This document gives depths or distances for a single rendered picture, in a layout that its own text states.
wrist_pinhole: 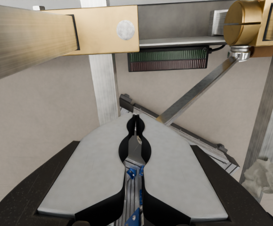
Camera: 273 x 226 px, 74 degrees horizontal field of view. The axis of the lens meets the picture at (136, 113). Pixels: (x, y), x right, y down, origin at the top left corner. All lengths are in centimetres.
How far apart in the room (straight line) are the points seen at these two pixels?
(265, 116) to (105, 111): 24
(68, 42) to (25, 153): 145
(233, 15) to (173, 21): 15
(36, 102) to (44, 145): 35
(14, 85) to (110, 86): 116
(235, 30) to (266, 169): 22
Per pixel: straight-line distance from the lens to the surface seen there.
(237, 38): 26
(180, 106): 18
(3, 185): 197
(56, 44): 18
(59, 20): 20
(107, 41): 23
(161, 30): 40
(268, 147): 36
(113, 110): 26
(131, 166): 117
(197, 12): 41
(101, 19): 23
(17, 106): 144
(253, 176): 37
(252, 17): 26
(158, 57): 40
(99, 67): 25
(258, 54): 122
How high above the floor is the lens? 109
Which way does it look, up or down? 64 degrees down
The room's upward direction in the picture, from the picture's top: 180 degrees counter-clockwise
